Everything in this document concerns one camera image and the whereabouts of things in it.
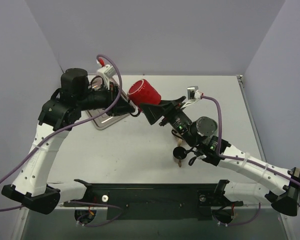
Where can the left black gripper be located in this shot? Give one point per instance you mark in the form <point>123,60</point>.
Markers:
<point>114,97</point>

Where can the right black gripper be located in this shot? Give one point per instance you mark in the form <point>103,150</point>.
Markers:
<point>168,110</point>

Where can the red mug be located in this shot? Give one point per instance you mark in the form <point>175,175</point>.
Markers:
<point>142,92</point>

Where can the small black mug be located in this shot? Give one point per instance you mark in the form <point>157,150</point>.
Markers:
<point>179,154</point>

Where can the pink faceted mug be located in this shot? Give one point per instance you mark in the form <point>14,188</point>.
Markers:
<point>97,82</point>

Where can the beige tan mug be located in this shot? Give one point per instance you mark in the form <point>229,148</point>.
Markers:
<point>179,140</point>

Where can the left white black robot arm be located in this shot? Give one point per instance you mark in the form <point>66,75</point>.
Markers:
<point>57,118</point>

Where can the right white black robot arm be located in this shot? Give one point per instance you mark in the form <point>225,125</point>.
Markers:
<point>272,185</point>

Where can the silver metal tray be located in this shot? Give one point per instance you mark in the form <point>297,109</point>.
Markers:
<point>104,121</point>

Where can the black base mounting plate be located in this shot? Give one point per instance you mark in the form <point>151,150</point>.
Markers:
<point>157,201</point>

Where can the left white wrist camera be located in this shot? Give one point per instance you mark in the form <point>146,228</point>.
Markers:
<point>106,72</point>

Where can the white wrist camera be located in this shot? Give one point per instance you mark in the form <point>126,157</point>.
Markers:
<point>193,95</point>
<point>106,72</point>

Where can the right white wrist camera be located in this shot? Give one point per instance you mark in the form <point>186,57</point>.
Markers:
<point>193,95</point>

